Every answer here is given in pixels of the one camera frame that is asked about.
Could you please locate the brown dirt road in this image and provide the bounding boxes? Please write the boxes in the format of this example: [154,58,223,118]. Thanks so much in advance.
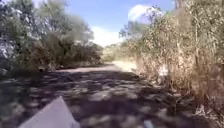
[0,63,214,128]

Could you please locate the white marker stone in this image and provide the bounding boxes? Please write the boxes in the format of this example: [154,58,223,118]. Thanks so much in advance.
[158,64,170,78]

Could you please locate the tall dry bushes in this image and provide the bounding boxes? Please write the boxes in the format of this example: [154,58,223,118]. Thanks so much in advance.
[101,0,224,121]

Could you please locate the robot's own part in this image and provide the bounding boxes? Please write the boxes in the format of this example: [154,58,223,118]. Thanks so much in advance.
[143,119,155,128]

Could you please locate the row of green trees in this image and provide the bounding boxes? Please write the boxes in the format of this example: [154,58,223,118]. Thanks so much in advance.
[0,0,105,73]

